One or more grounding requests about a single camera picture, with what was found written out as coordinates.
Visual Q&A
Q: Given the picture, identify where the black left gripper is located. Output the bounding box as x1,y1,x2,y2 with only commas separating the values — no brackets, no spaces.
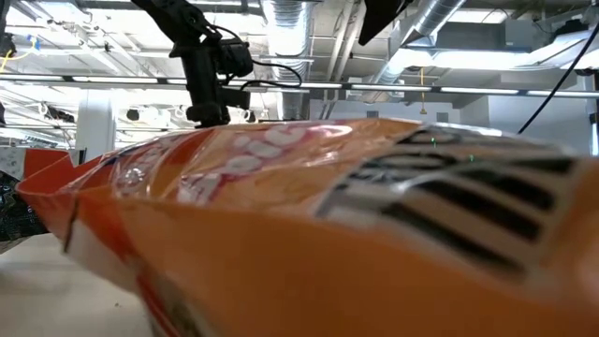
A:
183,44,231,129

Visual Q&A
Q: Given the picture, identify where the red Saucy Noodle pack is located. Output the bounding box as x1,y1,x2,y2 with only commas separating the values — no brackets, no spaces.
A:
15,116,599,337

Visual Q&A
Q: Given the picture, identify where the crossbar with light strips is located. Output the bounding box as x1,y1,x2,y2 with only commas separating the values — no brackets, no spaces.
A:
0,73,599,100

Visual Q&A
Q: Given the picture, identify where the white building pillar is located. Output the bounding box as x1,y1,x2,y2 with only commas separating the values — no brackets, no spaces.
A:
74,88,117,163

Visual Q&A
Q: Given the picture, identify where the grey partition screen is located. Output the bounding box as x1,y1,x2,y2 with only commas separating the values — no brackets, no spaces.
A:
0,146,26,182

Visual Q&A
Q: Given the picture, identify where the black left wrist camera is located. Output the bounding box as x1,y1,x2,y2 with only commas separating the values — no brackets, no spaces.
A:
219,87,253,112

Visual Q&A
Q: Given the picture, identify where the silver spiral ventilation duct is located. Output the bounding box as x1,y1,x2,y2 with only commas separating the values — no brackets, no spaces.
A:
259,0,314,121
362,0,470,102

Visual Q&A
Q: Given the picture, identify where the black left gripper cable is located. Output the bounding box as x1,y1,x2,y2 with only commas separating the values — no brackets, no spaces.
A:
205,22,305,94

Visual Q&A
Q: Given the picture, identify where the black hanging right arm cable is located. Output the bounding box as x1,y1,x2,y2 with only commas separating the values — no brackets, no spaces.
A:
516,35,599,136

